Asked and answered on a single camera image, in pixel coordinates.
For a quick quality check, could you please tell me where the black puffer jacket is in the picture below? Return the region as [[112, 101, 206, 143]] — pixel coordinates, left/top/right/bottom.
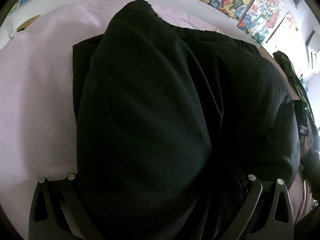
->
[[73, 1, 300, 239]]

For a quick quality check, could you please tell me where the dark green jacket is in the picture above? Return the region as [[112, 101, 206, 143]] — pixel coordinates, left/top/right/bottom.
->
[[273, 51, 319, 144]]

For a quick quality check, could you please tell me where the white air conditioner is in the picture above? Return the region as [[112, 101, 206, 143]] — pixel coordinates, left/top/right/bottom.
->
[[305, 30, 320, 74]]

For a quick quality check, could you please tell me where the pink yellow animals drawing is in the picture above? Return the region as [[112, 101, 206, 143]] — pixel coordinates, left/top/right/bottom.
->
[[266, 10, 296, 43]]

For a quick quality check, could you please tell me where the pink bed sheet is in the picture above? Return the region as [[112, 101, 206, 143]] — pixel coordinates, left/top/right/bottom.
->
[[0, 0, 308, 240]]

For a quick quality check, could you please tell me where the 2024 astronaut drawing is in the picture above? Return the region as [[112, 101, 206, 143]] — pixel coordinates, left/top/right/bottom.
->
[[238, 0, 287, 45]]

